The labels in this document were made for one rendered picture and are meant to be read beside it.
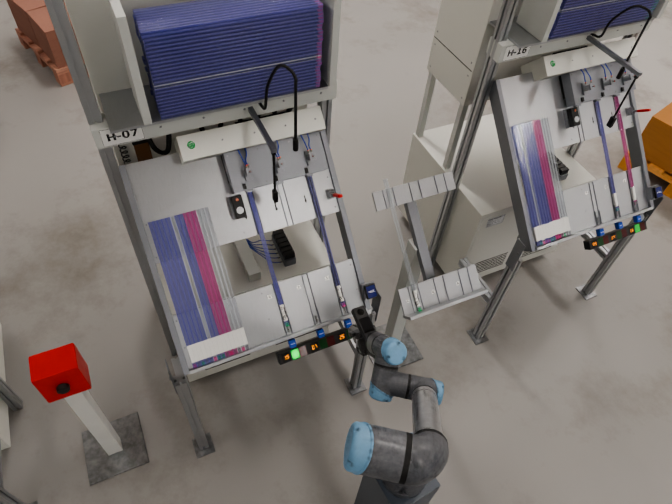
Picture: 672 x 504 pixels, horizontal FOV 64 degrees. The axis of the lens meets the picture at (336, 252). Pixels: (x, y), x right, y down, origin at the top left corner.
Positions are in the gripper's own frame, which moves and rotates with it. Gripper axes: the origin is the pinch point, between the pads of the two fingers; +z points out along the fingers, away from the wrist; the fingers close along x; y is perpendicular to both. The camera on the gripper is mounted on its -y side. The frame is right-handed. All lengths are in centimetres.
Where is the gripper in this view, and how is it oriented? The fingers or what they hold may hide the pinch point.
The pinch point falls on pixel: (352, 325)
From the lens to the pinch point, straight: 194.6
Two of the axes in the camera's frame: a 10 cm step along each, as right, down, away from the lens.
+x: 9.1, -2.8, 3.1
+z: -3.3, -0.5, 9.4
